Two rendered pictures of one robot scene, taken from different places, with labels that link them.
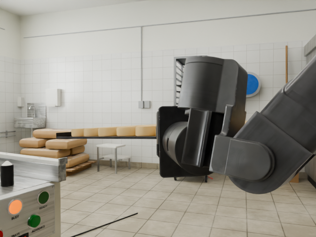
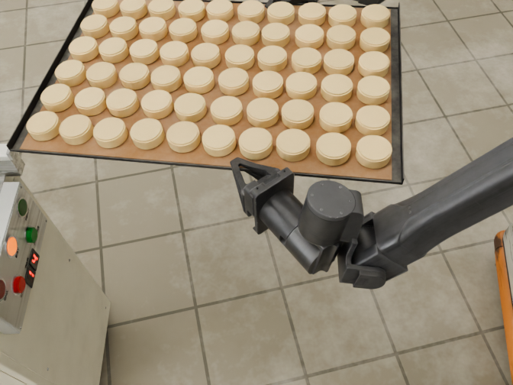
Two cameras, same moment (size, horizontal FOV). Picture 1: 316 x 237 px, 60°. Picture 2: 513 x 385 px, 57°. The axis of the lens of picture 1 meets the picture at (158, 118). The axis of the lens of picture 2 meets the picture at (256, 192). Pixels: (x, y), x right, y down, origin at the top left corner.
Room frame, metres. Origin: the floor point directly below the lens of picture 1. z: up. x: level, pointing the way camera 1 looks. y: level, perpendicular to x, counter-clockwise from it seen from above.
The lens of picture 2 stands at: (0.10, 0.17, 1.56)
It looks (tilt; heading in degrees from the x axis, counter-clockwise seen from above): 57 degrees down; 329
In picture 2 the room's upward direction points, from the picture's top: straight up
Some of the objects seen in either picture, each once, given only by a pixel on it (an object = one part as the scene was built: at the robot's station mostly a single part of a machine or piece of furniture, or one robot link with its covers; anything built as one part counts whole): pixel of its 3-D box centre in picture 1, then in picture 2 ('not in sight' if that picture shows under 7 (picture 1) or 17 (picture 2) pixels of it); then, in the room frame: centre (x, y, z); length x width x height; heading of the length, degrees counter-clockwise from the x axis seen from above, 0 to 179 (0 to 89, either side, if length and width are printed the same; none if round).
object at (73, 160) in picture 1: (69, 160); not in sight; (4.71, 1.53, 0.19); 0.72 x 0.42 x 0.15; 167
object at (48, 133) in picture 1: (57, 133); not in sight; (4.79, 1.76, 0.64); 0.72 x 0.42 x 0.15; 79
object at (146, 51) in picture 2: not in sight; (144, 51); (0.78, -0.01, 0.99); 0.05 x 0.05 x 0.02
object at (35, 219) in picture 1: (34, 221); (30, 234); (0.69, 0.32, 0.76); 0.03 x 0.02 x 0.03; 151
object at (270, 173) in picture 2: not in sight; (253, 185); (0.44, -0.03, 0.99); 0.09 x 0.07 x 0.07; 6
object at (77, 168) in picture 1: (54, 166); not in sight; (4.78, 1.82, 0.06); 1.20 x 0.80 x 0.11; 75
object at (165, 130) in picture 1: (184, 142); (283, 214); (0.37, -0.04, 1.00); 0.07 x 0.07 x 0.10; 6
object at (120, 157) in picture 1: (113, 157); not in sight; (4.74, 0.77, 0.23); 0.44 x 0.44 x 0.46; 65
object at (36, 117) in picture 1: (34, 116); not in sight; (5.43, 2.46, 0.92); 1.00 x 0.36 x 1.11; 73
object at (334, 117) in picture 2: not in sight; (335, 117); (0.47, -0.19, 1.01); 0.05 x 0.05 x 0.02
